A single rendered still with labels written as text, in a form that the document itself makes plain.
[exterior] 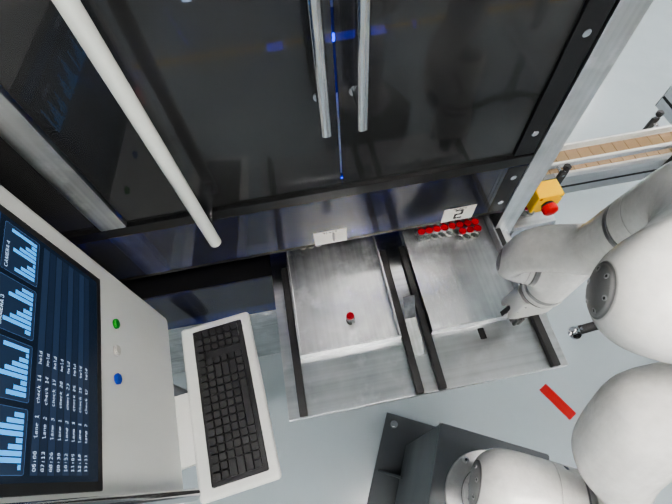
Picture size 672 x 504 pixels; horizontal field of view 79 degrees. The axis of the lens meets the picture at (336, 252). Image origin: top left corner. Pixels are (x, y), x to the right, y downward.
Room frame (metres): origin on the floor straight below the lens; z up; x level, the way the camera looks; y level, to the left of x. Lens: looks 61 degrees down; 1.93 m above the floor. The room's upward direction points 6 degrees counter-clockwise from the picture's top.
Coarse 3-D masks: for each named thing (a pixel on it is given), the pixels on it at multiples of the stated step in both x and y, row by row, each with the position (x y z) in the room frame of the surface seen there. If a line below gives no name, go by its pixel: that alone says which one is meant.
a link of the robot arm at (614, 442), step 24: (624, 384) 0.06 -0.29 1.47; (648, 384) 0.05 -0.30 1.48; (600, 408) 0.04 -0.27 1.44; (624, 408) 0.03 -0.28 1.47; (648, 408) 0.03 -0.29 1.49; (576, 432) 0.02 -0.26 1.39; (600, 432) 0.02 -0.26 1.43; (624, 432) 0.01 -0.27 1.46; (648, 432) 0.01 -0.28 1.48; (576, 456) 0.00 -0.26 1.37; (600, 456) -0.01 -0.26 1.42; (624, 456) -0.01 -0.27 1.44; (648, 456) -0.01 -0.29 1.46; (600, 480) -0.03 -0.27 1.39; (624, 480) -0.03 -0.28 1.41; (648, 480) -0.03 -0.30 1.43
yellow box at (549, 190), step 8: (552, 176) 0.65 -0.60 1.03; (544, 184) 0.63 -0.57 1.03; (552, 184) 0.63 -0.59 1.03; (536, 192) 0.61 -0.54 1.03; (544, 192) 0.60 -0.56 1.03; (552, 192) 0.60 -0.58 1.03; (560, 192) 0.60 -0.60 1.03; (536, 200) 0.59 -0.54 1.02; (544, 200) 0.59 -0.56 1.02; (552, 200) 0.59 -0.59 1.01; (528, 208) 0.60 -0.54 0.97; (536, 208) 0.59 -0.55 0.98
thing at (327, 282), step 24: (360, 240) 0.60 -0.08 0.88; (288, 264) 0.53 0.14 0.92; (312, 264) 0.54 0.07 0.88; (336, 264) 0.53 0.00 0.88; (360, 264) 0.52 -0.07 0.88; (312, 288) 0.47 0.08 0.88; (336, 288) 0.46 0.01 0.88; (360, 288) 0.45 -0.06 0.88; (384, 288) 0.44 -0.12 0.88; (312, 312) 0.40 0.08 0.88; (336, 312) 0.39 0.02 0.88; (360, 312) 0.38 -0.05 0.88; (384, 312) 0.37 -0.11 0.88; (312, 336) 0.33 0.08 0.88; (336, 336) 0.32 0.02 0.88; (360, 336) 0.32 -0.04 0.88; (384, 336) 0.31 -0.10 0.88
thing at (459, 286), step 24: (480, 216) 0.64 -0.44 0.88; (408, 240) 0.59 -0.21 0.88; (432, 240) 0.58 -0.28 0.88; (480, 240) 0.56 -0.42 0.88; (432, 264) 0.50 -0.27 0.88; (456, 264) 0.49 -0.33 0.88; (480, 264) 0.49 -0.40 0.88; (432, 288) 0.43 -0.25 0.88; (456, 288) 0.42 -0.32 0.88; (480, 288) 0.41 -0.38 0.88; (504, 288) 0.41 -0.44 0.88; (432, 312) 0.36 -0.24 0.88; (456, 312) 0.35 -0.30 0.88; (480, 312) 0.35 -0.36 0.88
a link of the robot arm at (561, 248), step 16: (608, 208) 0.28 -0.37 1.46; (560, 224) 0.34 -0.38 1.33; (576, 224) 0.32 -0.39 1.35; (592, 224) 0.28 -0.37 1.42; (512, 240) 0.35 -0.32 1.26; (528, 240) 0.33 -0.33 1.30; (544, 240) 0.31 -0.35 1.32; (560, 240) 0.30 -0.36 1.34; (576, 240) 0.28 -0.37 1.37; (592, 240) 0.26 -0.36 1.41; (608, 240) 0.24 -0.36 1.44; (512, 256) 0.32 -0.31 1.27; (528, 256) 0.30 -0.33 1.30; (544, 256) 0.29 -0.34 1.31; (560, 256) 0.28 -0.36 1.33; (576, 256) 0.26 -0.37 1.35; (592, 256) 0.25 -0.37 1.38; (512, 272) 0.30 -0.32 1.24; (528, 272) 0.30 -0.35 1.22; (560, 272) 0.26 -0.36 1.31; (576, 272) 0.25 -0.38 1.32
